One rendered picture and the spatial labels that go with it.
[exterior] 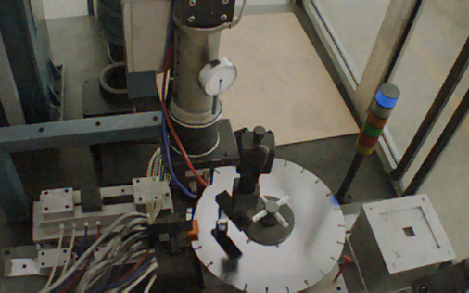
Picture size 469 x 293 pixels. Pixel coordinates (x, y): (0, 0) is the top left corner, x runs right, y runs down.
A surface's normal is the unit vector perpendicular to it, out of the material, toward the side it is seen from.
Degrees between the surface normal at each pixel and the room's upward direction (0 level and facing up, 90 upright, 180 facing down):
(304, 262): 0
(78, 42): 0
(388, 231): 0
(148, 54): 90
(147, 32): 90
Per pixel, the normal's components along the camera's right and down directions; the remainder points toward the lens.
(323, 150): 0.11, -0.62
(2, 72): 0.22, 0.77
